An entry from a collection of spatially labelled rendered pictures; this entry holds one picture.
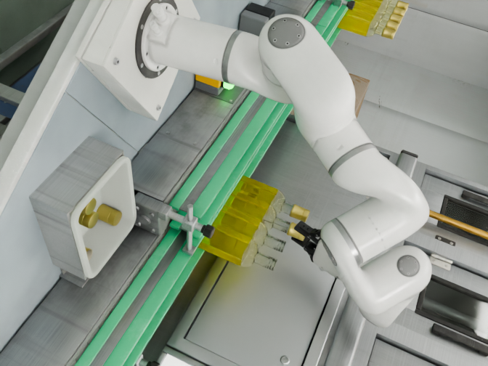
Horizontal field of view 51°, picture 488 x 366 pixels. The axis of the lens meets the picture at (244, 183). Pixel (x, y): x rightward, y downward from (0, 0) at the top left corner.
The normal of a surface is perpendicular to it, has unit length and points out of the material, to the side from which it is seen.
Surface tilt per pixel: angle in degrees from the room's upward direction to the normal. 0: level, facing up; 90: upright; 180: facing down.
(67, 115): 0
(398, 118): 90
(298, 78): 102
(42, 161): 0
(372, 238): 69
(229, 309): 90
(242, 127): 90
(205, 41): 93
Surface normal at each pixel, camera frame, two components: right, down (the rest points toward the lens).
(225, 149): 0.09, -0.65
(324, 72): -0.05, -0.37
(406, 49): -0.42, 0.67
